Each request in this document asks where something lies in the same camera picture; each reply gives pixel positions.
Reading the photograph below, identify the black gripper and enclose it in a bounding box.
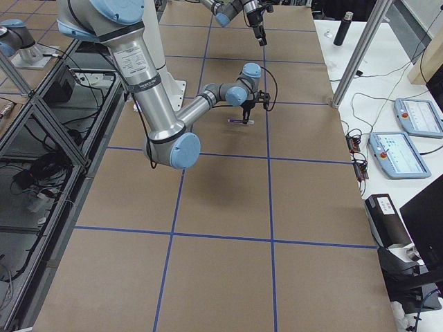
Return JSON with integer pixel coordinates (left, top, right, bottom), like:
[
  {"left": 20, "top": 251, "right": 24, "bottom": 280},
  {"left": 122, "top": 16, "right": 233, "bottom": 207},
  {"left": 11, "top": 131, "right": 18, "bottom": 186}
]
[
  {"left": 241, "top": 99, "right": 256, "bottom": 124},
  {"left": 246, "top": 9, "right": 267, "bottom": 46}
]

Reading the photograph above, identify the purple highlighter pen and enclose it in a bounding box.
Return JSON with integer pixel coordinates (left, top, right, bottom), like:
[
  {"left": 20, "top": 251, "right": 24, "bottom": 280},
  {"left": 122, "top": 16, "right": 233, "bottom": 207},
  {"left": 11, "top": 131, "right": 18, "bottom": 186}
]
[{"left": 228, "top": 119, "right": 255, "bottom": 125}]

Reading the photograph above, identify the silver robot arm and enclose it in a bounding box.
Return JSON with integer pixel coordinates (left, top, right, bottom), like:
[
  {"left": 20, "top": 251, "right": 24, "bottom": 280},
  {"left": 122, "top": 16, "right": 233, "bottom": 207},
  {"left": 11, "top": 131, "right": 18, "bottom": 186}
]
[
  {"left": 199, "top": 0, "right": 273, "bottom": 46},
  {"left": 57, "top": 1, "right": 262, "bottom": 169}
]

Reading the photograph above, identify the black water bottle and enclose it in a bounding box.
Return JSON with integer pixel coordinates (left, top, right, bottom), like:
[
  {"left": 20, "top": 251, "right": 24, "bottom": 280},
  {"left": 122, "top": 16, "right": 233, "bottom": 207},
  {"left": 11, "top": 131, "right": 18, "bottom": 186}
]
[{"left": 333, "top": 11, "right": 354, "bottom": 46}]

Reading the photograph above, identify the small electronics board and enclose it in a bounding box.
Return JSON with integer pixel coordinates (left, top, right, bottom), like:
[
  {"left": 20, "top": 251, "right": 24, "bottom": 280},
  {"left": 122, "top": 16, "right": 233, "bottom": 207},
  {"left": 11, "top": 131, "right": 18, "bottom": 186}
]
[{"left": 345, "top": 136, "right": 361, "bottom": 154}]

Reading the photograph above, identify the near blue teach pendant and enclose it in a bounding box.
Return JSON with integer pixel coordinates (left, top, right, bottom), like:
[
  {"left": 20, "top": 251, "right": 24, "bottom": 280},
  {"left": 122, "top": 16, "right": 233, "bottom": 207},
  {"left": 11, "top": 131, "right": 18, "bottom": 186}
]
[{"left": 369, "top": 131, "right": 431, "bottom": 179}]

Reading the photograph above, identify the blue teach pendant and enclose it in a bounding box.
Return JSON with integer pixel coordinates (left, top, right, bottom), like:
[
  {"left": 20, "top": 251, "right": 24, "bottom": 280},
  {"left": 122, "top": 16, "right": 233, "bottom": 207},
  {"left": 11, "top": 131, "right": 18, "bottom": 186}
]
[
  {"left": 369, "top": 131, "right": 431, "bottom": 179},
  {"left": 394, "top": 98, "right": 442, "bottom": 138}
]

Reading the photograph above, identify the far blue teach pendant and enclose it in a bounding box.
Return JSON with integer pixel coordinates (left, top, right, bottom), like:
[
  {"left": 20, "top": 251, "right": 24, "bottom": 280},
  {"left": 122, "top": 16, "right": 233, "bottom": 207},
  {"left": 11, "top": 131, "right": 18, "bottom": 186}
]
[{"left": 394, "top": 98, "right": 442, "bottom": 138}]

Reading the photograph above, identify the black box with label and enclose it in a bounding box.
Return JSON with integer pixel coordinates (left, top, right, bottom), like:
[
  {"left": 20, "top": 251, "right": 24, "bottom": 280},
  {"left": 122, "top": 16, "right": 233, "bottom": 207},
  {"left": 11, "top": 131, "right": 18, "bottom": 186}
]
[{"left": 364, "top": 194, "right": 412, "bottom": 249}]

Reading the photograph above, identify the black computer monitor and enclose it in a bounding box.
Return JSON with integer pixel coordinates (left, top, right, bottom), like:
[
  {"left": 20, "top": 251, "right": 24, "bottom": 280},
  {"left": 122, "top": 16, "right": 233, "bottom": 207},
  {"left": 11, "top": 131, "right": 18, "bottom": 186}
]
[{"left": 400, "top": 176, "right": 442, "bottom": 270}]

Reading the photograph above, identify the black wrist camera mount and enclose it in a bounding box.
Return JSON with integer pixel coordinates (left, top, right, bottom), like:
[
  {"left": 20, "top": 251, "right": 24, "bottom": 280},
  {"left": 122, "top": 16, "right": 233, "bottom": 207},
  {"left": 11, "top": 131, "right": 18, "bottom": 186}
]
[
  {"left": 259, "top": 1, "right": 274, "bottom": 14},
  {"left": 255, "top": 90, "right": 271, "bottom": 109}
]

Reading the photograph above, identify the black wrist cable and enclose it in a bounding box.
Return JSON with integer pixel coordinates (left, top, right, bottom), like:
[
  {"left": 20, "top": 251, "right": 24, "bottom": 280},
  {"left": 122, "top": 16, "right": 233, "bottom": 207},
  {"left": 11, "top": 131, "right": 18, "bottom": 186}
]
[{"left": 257, "top": 66, "right": 279, "bottom": 112}]

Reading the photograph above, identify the aluminium frame post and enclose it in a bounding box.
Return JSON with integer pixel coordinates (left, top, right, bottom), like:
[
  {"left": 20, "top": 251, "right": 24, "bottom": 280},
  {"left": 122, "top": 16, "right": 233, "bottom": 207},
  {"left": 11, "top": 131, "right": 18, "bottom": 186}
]
[{"left": 331, "top": 0, "right": 393, "bottom": 109}]

